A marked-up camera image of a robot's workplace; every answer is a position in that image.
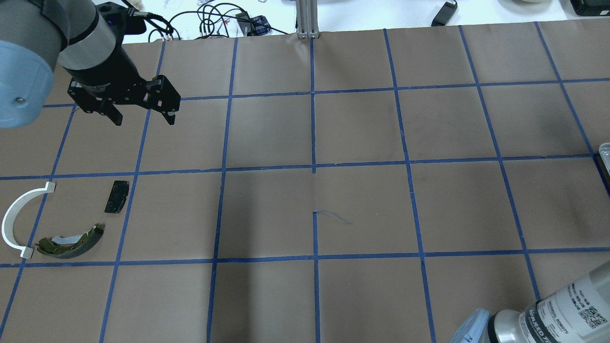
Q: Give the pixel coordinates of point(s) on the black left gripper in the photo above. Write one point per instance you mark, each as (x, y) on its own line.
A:
(110, 68)

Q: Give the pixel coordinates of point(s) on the black brake pad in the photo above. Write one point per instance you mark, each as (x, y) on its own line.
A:
(117, 197)

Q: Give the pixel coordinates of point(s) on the green brake shoe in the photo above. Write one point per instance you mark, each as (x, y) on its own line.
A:
(70, 247)

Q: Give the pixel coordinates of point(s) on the black power adapter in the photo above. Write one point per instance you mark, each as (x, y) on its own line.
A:
(445, 13)

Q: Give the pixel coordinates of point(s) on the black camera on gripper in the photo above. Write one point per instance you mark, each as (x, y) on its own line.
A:
(122, 20)

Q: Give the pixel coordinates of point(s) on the aluminium frame post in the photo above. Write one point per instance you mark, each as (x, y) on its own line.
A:
(307, 19)

